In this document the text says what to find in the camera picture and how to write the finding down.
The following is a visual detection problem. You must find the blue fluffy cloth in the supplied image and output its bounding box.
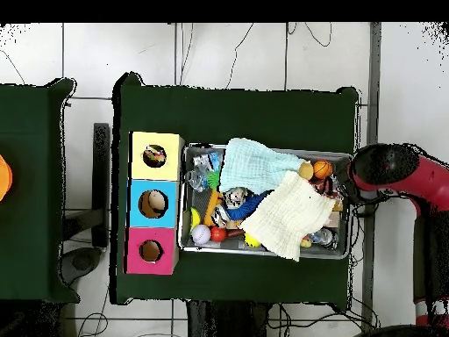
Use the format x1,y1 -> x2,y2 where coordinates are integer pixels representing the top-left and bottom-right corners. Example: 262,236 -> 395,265
225,190 -> 273,220

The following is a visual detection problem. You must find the black upright panel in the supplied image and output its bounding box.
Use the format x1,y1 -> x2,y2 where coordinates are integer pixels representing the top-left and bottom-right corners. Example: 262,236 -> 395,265
91,122 -> 112,248

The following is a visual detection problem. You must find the dark green table cloth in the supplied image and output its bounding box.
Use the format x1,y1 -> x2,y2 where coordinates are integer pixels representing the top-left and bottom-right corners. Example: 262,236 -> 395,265
110,71 -> 360,312
0,77 -> 80,305

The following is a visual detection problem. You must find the crushed printed can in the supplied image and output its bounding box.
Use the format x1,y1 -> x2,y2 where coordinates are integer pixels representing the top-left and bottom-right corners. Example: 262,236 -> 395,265
211,204 -> 232,227

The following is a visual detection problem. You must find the grey round stand base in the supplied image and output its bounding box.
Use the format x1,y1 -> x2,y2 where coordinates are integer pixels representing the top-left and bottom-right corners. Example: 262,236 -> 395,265
60,246 -> 103,286

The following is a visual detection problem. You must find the shallow wire mesh bin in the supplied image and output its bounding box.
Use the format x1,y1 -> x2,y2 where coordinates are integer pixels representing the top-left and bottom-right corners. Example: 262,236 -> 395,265
177,142 -> 354,261

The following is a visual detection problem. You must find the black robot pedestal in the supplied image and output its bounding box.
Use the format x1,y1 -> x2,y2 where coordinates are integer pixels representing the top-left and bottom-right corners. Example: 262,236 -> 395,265
185,299 -> 272,337

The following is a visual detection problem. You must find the orange object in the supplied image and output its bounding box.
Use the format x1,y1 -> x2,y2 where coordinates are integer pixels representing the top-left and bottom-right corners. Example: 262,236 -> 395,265
0,154 -> 14,203

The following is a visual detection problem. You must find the mint waffle cloth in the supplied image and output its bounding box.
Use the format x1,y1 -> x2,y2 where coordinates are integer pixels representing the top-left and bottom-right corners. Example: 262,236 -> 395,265
218,137 -> 308,195

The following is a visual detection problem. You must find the black power cable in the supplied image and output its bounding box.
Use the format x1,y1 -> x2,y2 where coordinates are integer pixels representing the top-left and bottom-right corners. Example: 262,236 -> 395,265
352,191 -> 418,219

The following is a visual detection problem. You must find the cream waffle cloth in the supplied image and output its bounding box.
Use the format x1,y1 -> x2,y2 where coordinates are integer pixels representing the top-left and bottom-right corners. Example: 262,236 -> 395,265
239,169 -> 337,262

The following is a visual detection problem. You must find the crushed bottle with blue label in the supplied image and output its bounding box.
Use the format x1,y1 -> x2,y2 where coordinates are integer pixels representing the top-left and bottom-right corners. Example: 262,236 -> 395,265
207,150 -> 224,173

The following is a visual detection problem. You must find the small orange basketball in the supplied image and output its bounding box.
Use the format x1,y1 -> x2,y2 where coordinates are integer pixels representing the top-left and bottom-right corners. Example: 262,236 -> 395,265
312,159 -> 335,181

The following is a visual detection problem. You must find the wooden box with three holes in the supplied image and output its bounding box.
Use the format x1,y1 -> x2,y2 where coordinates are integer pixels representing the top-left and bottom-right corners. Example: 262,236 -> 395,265
125,131 -> 185,276

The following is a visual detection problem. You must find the yellow foam banana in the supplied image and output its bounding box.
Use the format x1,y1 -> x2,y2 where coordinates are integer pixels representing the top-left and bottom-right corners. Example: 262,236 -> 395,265
189,207 -> 203,233

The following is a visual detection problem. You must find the peach foam ball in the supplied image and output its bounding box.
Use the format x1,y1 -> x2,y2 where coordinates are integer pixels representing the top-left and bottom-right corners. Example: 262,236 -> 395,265
297,161 -> 315,182

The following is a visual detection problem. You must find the crushed silver can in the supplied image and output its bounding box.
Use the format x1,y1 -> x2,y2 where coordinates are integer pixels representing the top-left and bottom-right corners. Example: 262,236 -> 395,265
224,187 -> 249,210

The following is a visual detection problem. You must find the thin black floor cable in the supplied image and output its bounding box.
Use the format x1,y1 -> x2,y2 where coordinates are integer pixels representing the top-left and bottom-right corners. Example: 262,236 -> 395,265
303,22 -> 333,48
225,22 -> 254,90

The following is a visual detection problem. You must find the white baseball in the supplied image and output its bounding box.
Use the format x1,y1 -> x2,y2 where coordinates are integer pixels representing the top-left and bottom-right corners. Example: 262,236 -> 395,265
191,224 -> 212,246

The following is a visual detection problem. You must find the clear crushed bottle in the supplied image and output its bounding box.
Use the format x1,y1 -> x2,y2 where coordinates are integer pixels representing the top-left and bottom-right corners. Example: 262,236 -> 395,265
186,168 -> 210,193

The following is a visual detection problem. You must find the orange toy carrot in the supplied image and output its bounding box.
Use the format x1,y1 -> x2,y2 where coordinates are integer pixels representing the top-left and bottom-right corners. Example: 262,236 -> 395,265
203,170 -> 225,227

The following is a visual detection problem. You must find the small red ball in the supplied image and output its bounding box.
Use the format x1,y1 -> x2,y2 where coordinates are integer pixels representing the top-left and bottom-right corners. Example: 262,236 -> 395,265
210,226 -> 228,244

